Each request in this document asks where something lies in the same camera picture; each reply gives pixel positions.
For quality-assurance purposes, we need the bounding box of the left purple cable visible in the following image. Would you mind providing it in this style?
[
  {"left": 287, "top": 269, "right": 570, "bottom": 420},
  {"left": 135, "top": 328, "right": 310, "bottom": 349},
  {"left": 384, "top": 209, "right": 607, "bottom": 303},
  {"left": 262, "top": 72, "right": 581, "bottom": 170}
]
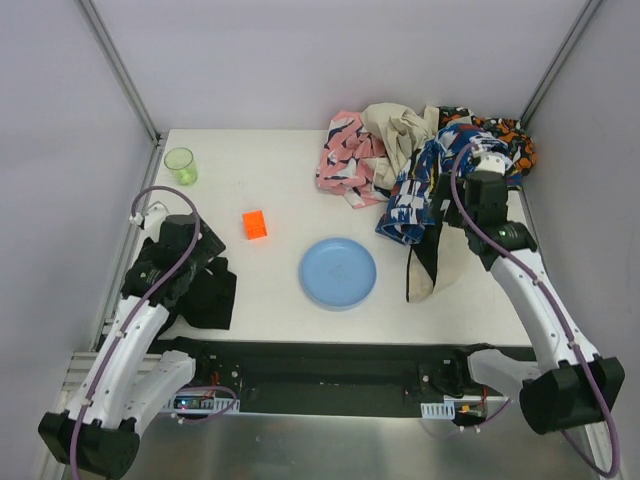
[{"left": 69, "top": 185, "right": 202, "bottom": 480}]

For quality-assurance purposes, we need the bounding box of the purple cable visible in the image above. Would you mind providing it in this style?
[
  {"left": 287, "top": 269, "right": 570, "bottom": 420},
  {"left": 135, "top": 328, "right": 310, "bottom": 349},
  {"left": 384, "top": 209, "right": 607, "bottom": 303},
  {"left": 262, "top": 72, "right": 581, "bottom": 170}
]
[
  {"left": 69, "top": 185, "right": 202, "bottom": 480},
  {"left": 449, "top": 143, "right": 624, "bottom": 476}
]

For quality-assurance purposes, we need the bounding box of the left aluminium frame post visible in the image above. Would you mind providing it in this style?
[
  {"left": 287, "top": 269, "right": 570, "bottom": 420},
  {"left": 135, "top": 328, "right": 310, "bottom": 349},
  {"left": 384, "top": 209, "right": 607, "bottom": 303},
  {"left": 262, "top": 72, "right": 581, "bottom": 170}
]
[{"left": 74, "top": 0, "right": 169, "bottom": 149}]

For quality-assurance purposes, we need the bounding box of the blue patterned cloth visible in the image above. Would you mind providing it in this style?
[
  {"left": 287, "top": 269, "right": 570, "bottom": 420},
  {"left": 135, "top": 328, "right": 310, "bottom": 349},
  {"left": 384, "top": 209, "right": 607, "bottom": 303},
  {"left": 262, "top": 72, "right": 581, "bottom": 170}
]
[{"left": 376, "top": 123, "right": 522, "bottom": 245}]

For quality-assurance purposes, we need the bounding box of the pink patterned cloth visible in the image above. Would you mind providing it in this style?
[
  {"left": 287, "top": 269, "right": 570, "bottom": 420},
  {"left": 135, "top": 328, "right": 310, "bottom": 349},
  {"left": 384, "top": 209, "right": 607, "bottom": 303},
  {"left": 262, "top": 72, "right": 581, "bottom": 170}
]
[{"left": 315, "top": 111, "right": 390, "bottom": 209}]

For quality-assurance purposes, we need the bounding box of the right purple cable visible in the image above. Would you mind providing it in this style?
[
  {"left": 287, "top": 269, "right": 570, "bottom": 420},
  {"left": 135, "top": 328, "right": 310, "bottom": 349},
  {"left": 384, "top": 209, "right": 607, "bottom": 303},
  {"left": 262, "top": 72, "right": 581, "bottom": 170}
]
[{"left": 449, "top": 143, "right": 624, "bottom": 476}]

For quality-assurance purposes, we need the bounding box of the green transparent plastic cup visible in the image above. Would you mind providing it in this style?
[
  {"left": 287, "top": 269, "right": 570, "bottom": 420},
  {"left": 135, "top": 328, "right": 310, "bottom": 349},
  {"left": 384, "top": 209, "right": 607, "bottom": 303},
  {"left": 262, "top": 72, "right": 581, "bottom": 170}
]
[{"left": 164, "top": 147, "right": 198, "bottom": 186}]

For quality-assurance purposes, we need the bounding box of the black base mounting panel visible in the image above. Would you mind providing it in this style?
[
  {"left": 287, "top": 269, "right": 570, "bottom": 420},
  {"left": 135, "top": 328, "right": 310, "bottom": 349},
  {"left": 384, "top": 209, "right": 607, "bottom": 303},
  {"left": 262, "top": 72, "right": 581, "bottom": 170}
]
[{"left": 94, "top": 337, "right": 539, "bottom": 419}]

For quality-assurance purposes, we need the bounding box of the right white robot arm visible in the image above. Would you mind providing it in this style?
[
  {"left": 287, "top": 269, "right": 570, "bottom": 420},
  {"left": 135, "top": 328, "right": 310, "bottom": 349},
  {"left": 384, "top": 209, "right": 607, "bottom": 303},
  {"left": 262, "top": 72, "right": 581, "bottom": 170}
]
[{"left": 430, "top": 171, "right": 625, "bottom": 434}]

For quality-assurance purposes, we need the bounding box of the aluminium frame post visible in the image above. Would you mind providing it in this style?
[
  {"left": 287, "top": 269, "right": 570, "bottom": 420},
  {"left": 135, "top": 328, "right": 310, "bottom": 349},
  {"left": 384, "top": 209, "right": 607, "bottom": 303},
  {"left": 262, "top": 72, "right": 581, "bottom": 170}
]
[
  {"left": 520, "top": 0, "right": 606, "bottom": 129},
  {"left": 74, "top": 0, "right": 169, "bottom": 149}
]

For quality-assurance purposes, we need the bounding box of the light blue plastic plate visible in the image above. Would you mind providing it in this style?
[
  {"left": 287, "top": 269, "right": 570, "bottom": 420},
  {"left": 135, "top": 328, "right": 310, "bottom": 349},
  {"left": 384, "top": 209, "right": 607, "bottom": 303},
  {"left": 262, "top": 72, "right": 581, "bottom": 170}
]
[{"left": 298, "top": 237, "right": 377, "bottom": 311}]

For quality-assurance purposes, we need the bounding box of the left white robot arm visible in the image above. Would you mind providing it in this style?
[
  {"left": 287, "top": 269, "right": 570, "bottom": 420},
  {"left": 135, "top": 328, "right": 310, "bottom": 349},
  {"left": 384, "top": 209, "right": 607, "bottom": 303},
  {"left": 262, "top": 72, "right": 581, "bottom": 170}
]
[{"left": 38, "top": 213, "right": 225, "bottom": 479}]

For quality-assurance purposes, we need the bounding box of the right aluminium frame post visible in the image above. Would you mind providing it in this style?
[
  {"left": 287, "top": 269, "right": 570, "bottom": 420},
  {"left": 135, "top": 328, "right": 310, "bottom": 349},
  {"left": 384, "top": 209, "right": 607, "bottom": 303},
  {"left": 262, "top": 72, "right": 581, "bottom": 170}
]
[{"left": 520, "top": 0, "right": 606, "bottom": 129}]

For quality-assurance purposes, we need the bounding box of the orange cube block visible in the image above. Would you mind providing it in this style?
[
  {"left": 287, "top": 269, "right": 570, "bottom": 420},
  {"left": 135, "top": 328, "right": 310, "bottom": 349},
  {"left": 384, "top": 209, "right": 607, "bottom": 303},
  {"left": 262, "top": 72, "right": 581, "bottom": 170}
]
[{"left": 242, "top": 210, "right": 268, "bottom": 240}]

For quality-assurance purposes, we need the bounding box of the beige black lined cloth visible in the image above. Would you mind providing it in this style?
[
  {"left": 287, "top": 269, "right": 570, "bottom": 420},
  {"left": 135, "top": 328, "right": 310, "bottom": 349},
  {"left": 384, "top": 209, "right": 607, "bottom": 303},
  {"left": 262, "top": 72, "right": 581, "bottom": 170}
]
[{"left": 405, "top": 224, "right": 472, "bottom": 303}]

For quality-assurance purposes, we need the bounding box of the orange black patterned cloth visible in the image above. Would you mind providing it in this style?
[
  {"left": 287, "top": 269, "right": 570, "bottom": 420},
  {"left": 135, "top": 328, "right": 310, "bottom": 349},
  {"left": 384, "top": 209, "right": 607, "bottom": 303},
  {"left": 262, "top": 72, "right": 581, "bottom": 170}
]
[{"left": 438, "top": 106, "right": 537, "bottom": 190}]

